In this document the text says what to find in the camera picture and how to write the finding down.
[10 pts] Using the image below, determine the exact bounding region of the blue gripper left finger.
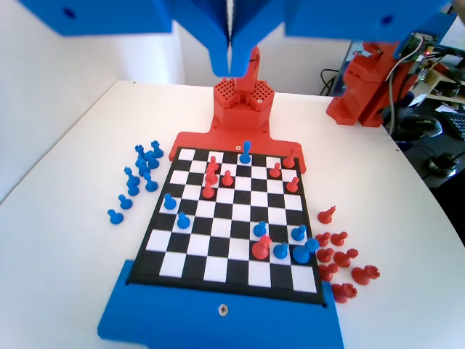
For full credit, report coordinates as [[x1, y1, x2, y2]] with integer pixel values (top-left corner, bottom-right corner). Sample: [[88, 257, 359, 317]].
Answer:
[[16, 0, 233, 79]]

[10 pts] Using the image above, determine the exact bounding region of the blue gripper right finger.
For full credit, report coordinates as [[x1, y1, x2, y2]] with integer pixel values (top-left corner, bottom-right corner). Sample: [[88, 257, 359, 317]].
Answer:
[[232, 0, 457, 79]]

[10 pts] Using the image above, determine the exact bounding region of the blue pawn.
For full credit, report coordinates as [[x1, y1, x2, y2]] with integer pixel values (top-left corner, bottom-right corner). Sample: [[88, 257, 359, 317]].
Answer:
[[238, 140, 254, 165]]

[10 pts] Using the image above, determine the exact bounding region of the red bishop chess piece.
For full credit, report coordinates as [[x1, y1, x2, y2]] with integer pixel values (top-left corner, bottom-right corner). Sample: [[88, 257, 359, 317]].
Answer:
[[205, 162, 219, 186]]

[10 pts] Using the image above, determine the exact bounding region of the tall red chess piece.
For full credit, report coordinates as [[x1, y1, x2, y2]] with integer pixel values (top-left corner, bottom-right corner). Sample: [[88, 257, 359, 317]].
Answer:
[[333, 249, 359, 269], [318, 263, 339, 283]]

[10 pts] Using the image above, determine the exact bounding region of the red rook chess piece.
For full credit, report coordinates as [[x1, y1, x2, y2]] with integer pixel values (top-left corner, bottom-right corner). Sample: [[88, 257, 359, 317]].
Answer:
[[350, 265, 381, 286], [331, 282, 359, 305]]

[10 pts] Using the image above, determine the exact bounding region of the green circuit board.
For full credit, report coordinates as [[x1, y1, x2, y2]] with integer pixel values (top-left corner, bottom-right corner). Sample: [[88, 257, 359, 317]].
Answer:
[[399, 31, 437, 62]]

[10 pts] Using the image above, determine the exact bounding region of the black rounded object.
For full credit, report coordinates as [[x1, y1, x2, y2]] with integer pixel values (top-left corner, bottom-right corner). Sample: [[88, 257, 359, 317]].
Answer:
[[394, 113, 444, 143]]

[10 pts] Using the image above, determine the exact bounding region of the black and white chessboard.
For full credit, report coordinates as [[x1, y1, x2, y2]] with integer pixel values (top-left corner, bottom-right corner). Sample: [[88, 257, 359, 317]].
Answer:
[[126, 145, 327, 307]]

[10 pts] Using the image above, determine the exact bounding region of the black keyboard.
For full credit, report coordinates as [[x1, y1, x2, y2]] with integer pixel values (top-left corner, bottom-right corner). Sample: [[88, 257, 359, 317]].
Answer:
[[438, 111, 465, 141]]

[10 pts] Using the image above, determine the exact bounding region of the black computer mouse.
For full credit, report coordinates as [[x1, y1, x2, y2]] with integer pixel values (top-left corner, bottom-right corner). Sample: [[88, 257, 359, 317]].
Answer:
[[425, 151, 459, 179]]

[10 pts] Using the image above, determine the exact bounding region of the red pawn near front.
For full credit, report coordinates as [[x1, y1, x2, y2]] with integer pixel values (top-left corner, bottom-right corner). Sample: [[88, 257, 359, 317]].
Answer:
[[251, 234, 272, 262]]

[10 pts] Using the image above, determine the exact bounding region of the dark desk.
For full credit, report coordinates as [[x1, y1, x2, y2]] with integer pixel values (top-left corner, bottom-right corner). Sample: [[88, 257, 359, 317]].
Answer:
[[392, 90, 465, 190]]

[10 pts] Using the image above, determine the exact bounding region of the black cable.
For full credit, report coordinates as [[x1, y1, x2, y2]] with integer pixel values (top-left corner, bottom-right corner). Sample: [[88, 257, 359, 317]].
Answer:
[[319, 68, 339, 97]]

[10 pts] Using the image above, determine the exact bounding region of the grey cable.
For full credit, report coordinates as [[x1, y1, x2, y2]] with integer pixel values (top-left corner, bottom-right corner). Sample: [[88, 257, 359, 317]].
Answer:
[[388, 36, 428, 134]]

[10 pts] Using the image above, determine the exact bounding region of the blue base plate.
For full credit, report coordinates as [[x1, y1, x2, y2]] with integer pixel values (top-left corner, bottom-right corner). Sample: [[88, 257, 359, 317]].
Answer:
[[97, 258, 345, 349]]

